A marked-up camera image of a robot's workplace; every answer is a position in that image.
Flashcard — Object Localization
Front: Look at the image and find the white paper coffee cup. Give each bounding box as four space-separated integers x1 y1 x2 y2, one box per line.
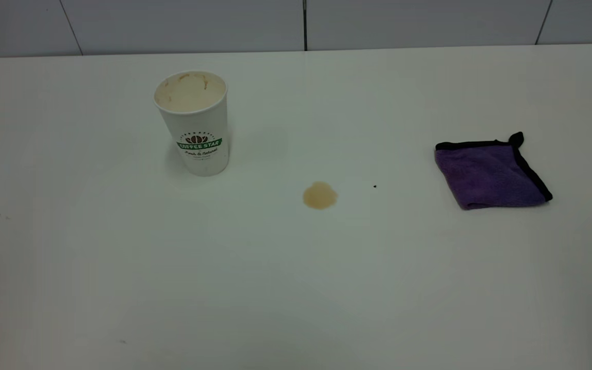
153 70 230 177

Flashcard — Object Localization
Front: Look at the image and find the purple cloth with black trim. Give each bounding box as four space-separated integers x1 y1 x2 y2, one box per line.
434 132 553 211

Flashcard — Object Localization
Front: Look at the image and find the brown coffee spill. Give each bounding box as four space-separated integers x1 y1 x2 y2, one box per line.
303 181 338 210

